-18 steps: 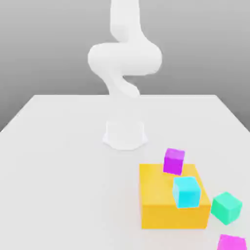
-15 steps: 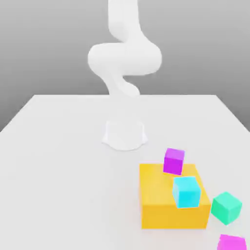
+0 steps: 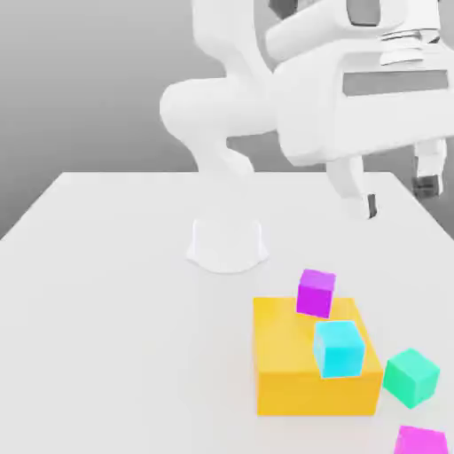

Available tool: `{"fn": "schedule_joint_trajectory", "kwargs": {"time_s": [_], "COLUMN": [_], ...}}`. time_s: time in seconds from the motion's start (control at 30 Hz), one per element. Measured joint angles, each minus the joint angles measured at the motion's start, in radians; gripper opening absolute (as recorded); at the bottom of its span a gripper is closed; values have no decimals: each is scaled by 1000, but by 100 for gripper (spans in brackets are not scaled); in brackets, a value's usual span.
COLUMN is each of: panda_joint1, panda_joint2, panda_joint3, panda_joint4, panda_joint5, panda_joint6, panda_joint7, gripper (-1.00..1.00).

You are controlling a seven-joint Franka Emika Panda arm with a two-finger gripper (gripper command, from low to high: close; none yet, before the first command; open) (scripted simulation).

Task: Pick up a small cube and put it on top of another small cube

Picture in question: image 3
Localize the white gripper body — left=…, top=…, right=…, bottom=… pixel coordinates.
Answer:
left=273, top=41, right=454, bottom=168

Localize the small purple cube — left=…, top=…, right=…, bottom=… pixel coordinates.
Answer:
left=295, top=268, right=337, bottom=320

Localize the small cyan cube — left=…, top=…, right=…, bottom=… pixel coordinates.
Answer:
left=312, top=319, right=367, bottom=380

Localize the small green cube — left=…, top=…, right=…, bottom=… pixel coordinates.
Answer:
left=381, top=347, right=442, bottom=411

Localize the small magenta cube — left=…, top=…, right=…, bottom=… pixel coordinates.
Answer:
left=393, top=424, right=450, bottom=454

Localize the large orange box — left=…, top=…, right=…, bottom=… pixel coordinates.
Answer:
left=252, top=296, right=385, bottom=417

